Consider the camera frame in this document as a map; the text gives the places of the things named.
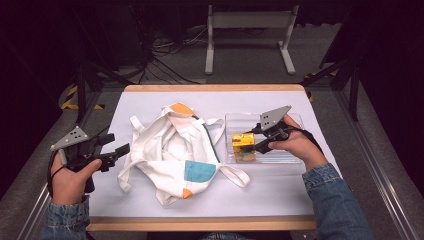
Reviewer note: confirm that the person's left hand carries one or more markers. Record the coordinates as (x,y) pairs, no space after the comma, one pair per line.
(70,181)

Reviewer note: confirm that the white metal stand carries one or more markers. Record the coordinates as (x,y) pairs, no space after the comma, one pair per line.
(250,20)

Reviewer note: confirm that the person's right hand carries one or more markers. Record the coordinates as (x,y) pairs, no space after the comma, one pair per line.
(300,146)

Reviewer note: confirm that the aluminium floor rail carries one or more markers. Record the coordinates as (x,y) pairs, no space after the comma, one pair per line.
(376,166)
(36,206)

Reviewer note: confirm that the white table mat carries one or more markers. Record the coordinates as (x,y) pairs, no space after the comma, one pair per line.
(266,193)

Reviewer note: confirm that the white canvas tote bag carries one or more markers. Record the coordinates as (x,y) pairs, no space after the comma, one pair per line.
(170,160)

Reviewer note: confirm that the clear plastic tray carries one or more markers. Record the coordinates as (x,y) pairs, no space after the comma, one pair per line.
(290,156)

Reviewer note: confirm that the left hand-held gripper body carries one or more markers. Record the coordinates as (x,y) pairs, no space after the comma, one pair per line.
(80,153)

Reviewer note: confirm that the small yellow box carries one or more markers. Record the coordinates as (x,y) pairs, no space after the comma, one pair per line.
(243,141)

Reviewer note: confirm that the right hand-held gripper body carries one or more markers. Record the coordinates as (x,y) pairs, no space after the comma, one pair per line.
(275,125)

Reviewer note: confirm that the yellow black floor tape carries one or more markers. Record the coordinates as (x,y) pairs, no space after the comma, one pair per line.
(68,103)

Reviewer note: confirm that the black tripod stand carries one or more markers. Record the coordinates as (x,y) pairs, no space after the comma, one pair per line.
(353,86)
(81,83)

